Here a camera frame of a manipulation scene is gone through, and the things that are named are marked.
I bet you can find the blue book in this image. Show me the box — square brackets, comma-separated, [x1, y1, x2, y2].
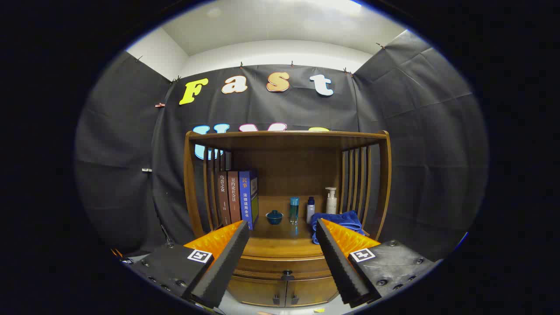
[239, 170, 259, 231]

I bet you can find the blue folded towel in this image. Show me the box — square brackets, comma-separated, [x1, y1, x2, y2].
[311, 210, 366, 245]

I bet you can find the reddish brown book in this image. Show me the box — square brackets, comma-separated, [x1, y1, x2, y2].
[227, 171, 242, 224]

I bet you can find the white pump bottle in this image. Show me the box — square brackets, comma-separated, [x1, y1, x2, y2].
[325, 187, 338, 215]

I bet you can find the wooden drawer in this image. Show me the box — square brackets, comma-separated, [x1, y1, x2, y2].
[234, 255, 337, 281]

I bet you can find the wooden cabinet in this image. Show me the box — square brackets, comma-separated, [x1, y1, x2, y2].
[184, 130, 392, 308]

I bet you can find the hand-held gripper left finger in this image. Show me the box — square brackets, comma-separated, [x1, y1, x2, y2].
[129, 220, 250, 308]

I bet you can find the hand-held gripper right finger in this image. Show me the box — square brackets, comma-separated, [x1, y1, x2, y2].
[316, 218, 438, 308]

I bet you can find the wooden countertop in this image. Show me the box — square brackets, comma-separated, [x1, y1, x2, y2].
[206, 206, 372, 259]

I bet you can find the dark brown book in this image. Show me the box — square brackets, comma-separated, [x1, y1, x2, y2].
[217, 172, 231, 227]

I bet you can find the wooden cabinet door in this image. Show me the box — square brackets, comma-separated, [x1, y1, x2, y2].
[287, 276, 340, 307]
[227, 276, 287, 307]

